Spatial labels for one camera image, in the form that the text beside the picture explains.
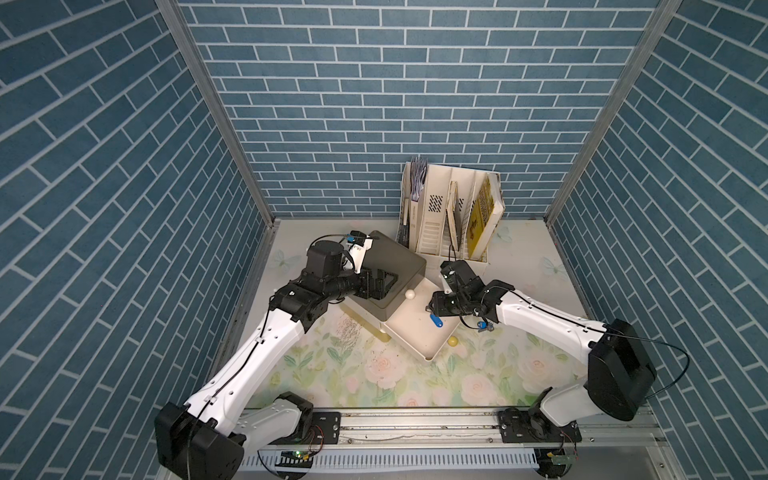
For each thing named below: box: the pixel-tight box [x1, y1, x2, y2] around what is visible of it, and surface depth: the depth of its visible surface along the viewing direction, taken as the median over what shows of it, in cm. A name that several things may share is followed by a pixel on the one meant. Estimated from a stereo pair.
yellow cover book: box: [468, 173, 505, 260], surface depth 96 cm
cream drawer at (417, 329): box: [382, 276, 461, 362], surface depth 86 cm
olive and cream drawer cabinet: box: [344, 230, 427, 343], surface depth 80 cm
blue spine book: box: [409, 157, 428, 251], surface depth 93 cm
